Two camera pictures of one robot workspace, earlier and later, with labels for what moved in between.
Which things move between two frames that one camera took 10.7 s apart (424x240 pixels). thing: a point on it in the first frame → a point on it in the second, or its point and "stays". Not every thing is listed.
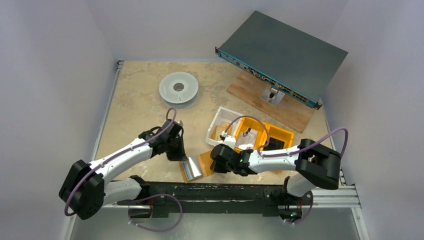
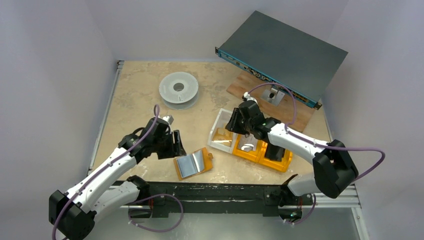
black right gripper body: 218,159 → 239,118
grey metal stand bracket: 273,96 stays
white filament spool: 178,90 stays
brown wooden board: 295,111 stays
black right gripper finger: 221,166 → 246,124
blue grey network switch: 293,62 stays
